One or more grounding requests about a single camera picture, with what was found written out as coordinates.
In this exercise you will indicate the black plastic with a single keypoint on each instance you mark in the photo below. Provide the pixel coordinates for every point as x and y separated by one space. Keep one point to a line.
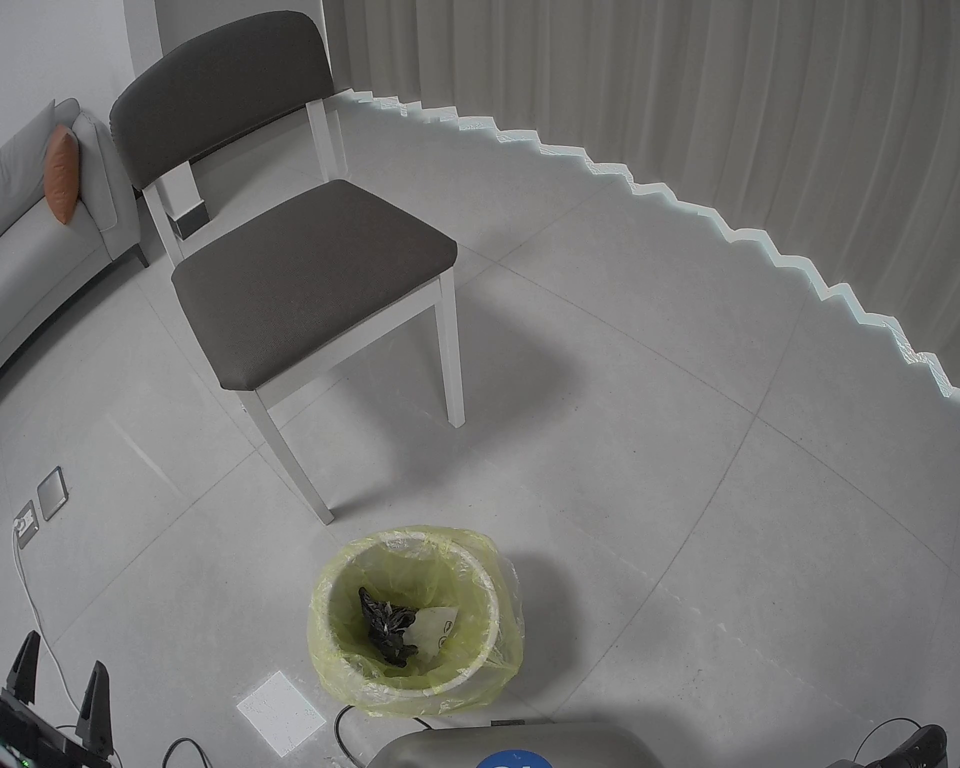
386 630

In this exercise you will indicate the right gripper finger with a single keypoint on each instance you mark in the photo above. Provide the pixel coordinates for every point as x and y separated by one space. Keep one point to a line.
919 750

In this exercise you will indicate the white chair with grey cushions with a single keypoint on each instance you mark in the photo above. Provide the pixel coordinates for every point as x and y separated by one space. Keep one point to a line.
315 277

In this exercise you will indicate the yellow plastic bag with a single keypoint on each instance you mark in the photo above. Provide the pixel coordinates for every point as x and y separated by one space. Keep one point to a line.
337 690

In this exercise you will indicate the beige curtain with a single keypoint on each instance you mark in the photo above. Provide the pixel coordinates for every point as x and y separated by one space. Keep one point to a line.
675 90

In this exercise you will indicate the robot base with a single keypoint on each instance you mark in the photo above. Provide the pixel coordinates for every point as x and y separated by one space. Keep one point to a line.
450 750

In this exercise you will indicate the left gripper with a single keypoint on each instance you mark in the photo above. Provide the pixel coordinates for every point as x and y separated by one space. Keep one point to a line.
37 739

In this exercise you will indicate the orange cushion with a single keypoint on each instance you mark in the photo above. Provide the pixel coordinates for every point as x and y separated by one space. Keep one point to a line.
62 172

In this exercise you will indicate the pale grey sofa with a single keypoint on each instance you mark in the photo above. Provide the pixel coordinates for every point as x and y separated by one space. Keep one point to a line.
52 247

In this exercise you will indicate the white printed wrapper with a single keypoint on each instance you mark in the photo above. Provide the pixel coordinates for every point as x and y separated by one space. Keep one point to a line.
431 634

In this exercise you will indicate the white trash bin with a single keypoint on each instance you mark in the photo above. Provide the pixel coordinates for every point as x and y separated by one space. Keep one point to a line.
495 607

